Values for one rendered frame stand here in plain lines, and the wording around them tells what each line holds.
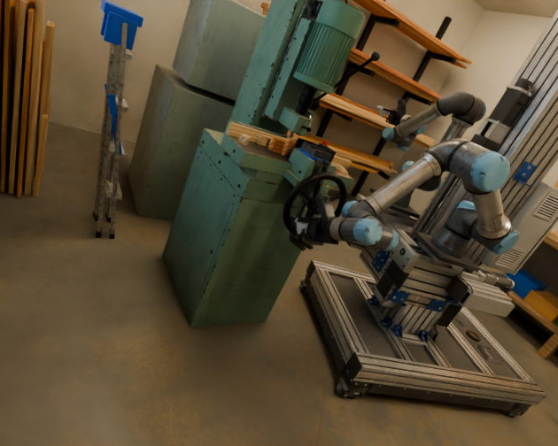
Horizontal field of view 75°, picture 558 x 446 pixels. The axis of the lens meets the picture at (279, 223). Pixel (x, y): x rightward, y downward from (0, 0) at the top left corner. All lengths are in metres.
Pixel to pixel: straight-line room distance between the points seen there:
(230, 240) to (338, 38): 0.90
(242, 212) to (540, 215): 1.41
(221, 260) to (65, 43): 2.55
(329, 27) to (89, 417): 1.61
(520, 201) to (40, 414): 2.11
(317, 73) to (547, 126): 1.03
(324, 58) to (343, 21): 0.14
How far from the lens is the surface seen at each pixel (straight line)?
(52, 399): 1.54
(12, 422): 1.50
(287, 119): 1.65
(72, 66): 3.72
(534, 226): 2.15
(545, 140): 2.00
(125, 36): 1.93
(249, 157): 1.40
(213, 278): 1.68
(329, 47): 1.55
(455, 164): 1.32
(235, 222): 1.53
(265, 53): 1.81
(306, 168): 1.44
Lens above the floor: 1.25
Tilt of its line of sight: 22 degrees down
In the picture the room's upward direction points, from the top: 25 degrees clockwise
